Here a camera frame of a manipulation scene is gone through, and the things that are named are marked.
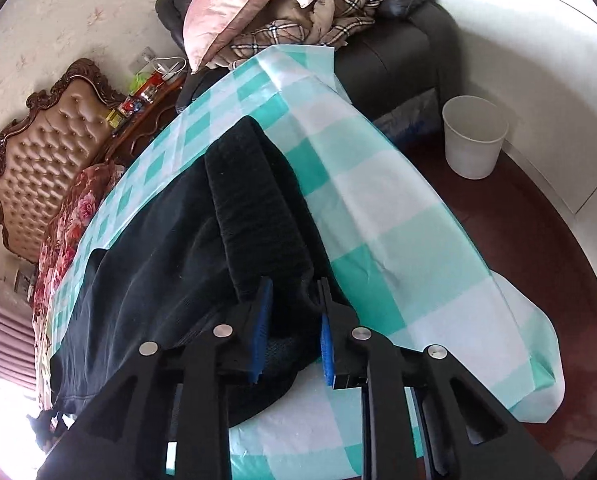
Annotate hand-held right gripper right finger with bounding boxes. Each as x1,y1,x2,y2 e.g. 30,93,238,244
315,276,564,480

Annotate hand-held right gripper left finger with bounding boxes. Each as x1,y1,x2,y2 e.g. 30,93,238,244
36,276,275,480

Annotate black pants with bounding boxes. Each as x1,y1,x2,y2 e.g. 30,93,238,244
48,115,354,431

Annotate green white checked tablecloth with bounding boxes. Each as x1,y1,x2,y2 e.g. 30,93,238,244
46,45,565,480

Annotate red floral bedding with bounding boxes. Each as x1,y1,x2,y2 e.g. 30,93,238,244
31,162,126,411

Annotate wooden nightstand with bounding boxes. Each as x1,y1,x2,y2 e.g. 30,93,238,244
101,75,186,166

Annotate blue plastic bag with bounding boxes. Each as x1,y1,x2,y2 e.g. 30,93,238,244
373,87,439,148

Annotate white waste bin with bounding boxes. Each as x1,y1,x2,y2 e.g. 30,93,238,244
442,95,509,180

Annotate red jar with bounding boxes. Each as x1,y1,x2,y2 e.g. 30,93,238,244
141,74,164,101

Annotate tufted carved wooden headboard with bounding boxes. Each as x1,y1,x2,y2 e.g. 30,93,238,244
0,58,129,263

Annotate large pink floral pillow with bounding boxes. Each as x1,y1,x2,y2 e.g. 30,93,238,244
183,0,294,73

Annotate beige plaid blanket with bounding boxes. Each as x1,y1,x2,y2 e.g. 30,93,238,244
213,0,394,68

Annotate white charger cable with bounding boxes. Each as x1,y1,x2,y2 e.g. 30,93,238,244
151,56,186,82

